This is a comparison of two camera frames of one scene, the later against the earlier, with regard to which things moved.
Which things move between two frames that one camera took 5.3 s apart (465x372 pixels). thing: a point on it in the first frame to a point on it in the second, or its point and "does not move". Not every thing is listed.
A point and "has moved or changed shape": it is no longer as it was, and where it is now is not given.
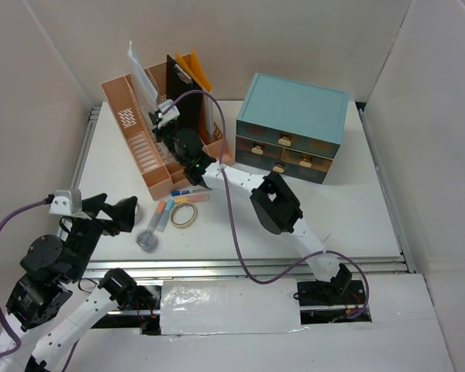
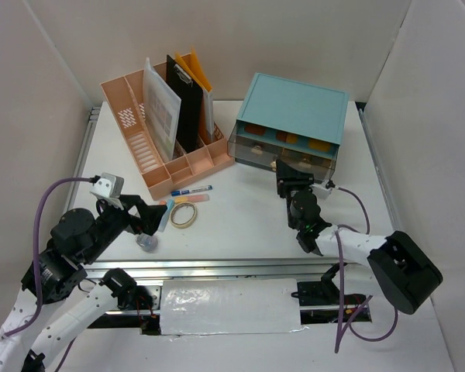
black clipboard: x=178 y=82 does not move
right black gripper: x=157 y=132 to x=288 y=177
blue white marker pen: x=187 y=191 does not move
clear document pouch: x=146 y=94 has moved or changed shape
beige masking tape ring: x=182 y=225 does not move
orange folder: x=194 y=70 does not move
